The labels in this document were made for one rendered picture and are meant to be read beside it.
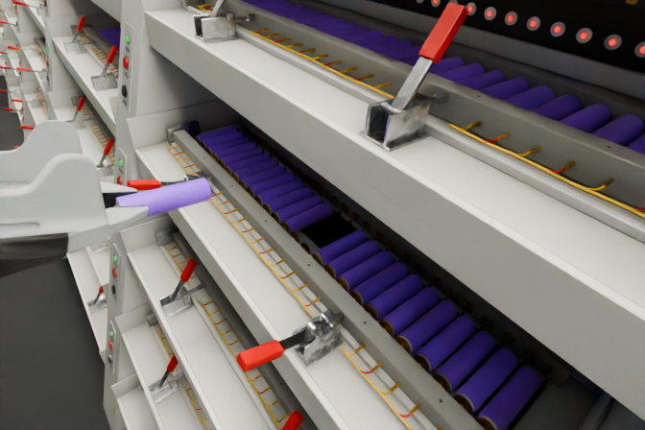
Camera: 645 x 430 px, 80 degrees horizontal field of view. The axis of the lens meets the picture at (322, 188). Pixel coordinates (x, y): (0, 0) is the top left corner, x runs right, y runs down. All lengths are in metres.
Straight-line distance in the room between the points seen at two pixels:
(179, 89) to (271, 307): 0.38
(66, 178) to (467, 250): 0.22
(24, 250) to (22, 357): 1.11
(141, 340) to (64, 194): 0.65
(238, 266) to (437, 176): 0.26
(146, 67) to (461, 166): 0.48
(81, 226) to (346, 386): 0.23
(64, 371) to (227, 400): 0.80
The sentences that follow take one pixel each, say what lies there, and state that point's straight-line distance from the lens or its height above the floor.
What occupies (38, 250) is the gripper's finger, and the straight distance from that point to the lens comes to 0.26.
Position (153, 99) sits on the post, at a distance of 0.64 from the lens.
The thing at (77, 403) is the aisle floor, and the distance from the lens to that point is 1.25.
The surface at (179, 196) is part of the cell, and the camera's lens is 0.30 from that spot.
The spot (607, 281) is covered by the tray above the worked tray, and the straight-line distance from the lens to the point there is 0.20.
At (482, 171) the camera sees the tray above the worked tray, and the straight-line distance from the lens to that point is 0.25.
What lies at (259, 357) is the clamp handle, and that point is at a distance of 0.31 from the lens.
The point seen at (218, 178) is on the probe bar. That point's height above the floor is 0.79.
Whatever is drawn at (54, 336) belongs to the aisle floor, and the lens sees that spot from 1.39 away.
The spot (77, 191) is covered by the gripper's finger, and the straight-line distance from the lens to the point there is 0.25.
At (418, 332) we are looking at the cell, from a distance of 0.37.
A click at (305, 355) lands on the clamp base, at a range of 0.35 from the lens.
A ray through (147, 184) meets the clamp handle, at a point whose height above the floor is 0.78.
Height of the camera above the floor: 1.02
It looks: 25 degrees down
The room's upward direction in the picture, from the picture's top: 17 degrees clockwise
